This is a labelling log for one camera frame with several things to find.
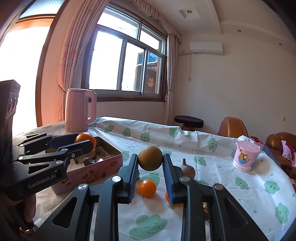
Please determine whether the dark dried round fruit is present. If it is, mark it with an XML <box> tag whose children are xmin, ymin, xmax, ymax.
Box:
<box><xmin>83</xmin><ymin>157</ymin><xmax>96</xmax><ymax>166</ymax></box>

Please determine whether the smooth small orange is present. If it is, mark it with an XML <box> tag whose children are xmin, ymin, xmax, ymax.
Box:
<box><xmin>138</xmin><ymin>179</ymin><xmax>157</xmax><ymax>198</ymax></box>
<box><xmin>74</xmin><ymin>132</ymin><xmax>96</xmax><ymax>152</ymax></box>

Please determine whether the brown stemmed round fruit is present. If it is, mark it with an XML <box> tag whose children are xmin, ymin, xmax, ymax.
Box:
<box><xmin>180</xmin><ymin>158</ymin><xmax>196</xmax><ymax>179</ymax></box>

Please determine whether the large textured orange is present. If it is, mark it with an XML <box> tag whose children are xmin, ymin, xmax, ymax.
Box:
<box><xmin>164</xmin><ymin>190</ymin><xmax>183</xmax><ymax>207</ymax></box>

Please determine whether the small brown longan fruit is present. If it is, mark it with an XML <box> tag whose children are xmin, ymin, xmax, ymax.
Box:
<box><xmin>138</xmin><ymin>146</ymin><xmax>163</xmax><ymax>171</ymax></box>

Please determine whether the person's left hand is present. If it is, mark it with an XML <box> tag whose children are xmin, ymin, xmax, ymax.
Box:
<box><xmin>1</xmin><ymin>191</ymin><xmax>36</xmax><ymax>232</ymax></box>

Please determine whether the pink tin box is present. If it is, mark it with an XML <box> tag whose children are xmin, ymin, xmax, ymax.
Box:
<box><xmin>52</xmin><ymin>137</ymin><xmax>123</xmax><ymax>195</ymax></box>

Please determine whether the pink electric kettle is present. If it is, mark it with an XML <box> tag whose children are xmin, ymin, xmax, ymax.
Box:
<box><xmin>65</xmin><ymin>88</ymin><xmax>97</xmax><ymax>133</ymax></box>

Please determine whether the pink cartoon cup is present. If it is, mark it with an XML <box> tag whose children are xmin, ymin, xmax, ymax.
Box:
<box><xmin>233</xmin><ymin>141</ymin><xmax>261</xmax><ymax>172</ymax></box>

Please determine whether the brown leather sofa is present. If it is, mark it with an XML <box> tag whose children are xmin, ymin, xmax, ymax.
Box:
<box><xmin>266</xmin><ymin>132</ymin><xmax>295</xmax><ymax>179</ymax></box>

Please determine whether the pink floral cushion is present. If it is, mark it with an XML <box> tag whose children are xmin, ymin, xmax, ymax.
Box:
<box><xmin>281</xmin><ymin>140</ymin><xmax>295</xmax><ymax>167</ymax></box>

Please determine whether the white cloud-print tablecloth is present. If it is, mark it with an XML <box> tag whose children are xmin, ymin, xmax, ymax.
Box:
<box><xmin>12</xmin><ymin>116</ymin><xmax>296</xmax><ymax>241</ymax></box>

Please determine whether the brown leather chair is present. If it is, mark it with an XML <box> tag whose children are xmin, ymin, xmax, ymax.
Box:
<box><xmin>218</xmin><ymin>116</ymin><xmax>248</xmax><ymax>138</ymax></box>

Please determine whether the black round stool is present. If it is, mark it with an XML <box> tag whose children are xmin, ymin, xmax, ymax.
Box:
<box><xmin>174</xmin><ymin>115</ymin><xmax>204</xmax><ymax>132</ymax></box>

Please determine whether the pink left curtain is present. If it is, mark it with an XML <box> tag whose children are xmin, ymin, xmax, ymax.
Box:
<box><xmin>56</xmin><ymin>0</ymin><xmax>109</xmax><ymax>121</ymax></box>

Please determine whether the pink curtain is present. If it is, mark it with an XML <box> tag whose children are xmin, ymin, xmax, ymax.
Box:
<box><xmin>56</xmin><ymin>0</ymin><xmax>109</xmax><ymax>121</ymax></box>
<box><xmin>162</xmin><ymin>34</ymin><xmax>179</xmax><ymax>126</ymax></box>

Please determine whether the pink right curtain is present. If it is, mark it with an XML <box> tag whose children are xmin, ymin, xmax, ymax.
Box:
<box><xmin>162</xmin><ymin>34</ymin><xmax>179</xmax><ymax>126</ymax></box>

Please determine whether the white air conditioner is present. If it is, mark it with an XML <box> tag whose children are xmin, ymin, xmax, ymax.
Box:
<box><xmin>189</xmin><ymin>42</ymin><xmax>223</xmax><ymax>56</ymax></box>

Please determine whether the window with frame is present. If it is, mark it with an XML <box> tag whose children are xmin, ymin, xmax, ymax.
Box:
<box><xmin>81</xmin><ymin>3</ymin><xmax>167</xmax><ymax>101</ymax></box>

